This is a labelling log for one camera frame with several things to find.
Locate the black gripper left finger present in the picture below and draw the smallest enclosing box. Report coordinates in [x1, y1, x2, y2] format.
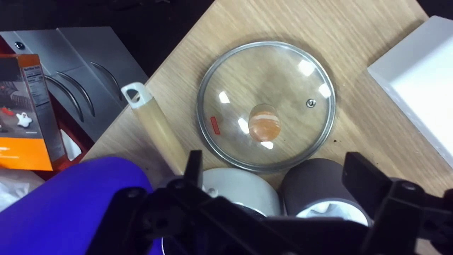
[89, 149, 228, 255]

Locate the orange printed box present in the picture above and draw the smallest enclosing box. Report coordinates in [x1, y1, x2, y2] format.
[0, 53, 68, 173]

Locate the grey mug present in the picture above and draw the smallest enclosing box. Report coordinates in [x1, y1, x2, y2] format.
[280, 157, 374, 228]

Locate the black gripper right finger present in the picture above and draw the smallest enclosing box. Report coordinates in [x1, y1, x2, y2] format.
[343, 150, 453, 255]

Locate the blue paper recycling bin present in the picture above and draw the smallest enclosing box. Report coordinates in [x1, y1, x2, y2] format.
[0, 155, 166, 255]

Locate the glass lid wooden knob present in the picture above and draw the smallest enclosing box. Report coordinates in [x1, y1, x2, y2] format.
[195, 40, 338, 174]

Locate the grey drawer cabinet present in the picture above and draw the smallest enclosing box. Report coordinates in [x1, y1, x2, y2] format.
[0, 26, 149, 143]

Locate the white pot wooden handle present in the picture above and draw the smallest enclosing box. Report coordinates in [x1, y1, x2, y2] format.
[120, 81, 283, 218]

